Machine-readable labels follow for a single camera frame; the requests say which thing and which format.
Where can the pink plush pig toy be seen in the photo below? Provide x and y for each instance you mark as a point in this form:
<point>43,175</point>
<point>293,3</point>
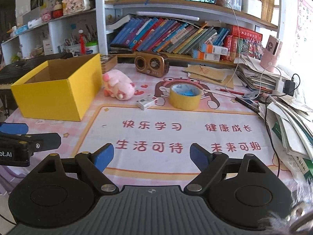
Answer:
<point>118,85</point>

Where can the red pencil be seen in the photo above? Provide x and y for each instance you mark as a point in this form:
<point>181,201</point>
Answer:
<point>231,91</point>

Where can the orange white medicine box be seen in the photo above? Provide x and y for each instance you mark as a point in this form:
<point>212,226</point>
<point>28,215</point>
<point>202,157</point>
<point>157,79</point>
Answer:
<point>212,49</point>

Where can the black pen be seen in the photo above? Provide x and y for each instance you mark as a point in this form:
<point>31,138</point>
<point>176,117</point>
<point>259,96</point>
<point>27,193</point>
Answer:
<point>247,105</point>

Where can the black power adapter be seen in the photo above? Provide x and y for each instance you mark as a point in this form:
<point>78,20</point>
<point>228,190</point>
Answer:
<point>289,87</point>

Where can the pink cylindrical desk gadget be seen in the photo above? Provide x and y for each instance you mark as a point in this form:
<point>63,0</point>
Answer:
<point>271,53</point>

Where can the row of leaning books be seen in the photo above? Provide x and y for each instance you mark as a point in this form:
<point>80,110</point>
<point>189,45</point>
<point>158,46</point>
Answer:
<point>169,35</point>

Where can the white green-lid jar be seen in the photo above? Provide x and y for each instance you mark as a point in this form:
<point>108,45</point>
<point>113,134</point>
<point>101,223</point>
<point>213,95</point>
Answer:
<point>92,48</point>

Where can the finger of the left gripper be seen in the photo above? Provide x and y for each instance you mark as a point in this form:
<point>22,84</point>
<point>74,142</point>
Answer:
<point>14,128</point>
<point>37,142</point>

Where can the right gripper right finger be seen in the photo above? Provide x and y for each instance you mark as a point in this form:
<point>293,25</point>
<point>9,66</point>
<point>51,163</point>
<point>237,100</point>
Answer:
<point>211,166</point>

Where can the blue crumpled wrapper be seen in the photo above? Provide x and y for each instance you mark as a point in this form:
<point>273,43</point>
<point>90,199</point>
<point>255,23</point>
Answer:
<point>187,92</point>

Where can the white pen holder box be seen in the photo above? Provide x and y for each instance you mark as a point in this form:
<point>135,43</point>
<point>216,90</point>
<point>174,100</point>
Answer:
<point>252,7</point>

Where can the red white bottle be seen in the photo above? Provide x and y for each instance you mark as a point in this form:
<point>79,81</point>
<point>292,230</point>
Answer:
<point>82,41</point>

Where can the yellow cardboard box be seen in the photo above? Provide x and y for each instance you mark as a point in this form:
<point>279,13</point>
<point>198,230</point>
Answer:
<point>59,89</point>

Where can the brown envelopes pile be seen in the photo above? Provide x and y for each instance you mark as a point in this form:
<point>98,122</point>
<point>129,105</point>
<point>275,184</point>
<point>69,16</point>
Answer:
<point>221,77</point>

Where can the wooden checkered box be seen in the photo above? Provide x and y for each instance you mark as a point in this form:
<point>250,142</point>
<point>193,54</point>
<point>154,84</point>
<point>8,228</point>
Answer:
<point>108,62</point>

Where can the grey staples box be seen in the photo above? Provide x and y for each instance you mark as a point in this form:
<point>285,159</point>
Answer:
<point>146,103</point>

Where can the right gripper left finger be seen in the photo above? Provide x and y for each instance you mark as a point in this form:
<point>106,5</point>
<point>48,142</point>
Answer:
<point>90,168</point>

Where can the black Yamaha keyboard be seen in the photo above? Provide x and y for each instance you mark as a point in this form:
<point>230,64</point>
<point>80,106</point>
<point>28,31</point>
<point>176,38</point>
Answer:
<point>12,72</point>

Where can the stack of papers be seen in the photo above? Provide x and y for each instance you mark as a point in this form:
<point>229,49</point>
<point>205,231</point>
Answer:
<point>296,130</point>

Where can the pink printed desk mat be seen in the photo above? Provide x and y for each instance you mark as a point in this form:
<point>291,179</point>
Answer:
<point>152,145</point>

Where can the brown retro radio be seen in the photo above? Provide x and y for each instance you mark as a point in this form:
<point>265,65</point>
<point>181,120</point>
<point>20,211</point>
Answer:
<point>152,63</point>

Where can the yellow tape roll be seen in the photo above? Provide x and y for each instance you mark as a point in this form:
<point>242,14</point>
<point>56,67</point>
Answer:
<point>184,102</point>

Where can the red dictionary book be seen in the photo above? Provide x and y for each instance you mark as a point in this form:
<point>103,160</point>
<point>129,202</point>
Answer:
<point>244,33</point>

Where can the white storage cubby shelf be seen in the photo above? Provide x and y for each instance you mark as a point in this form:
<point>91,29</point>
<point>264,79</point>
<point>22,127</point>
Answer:
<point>56,31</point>

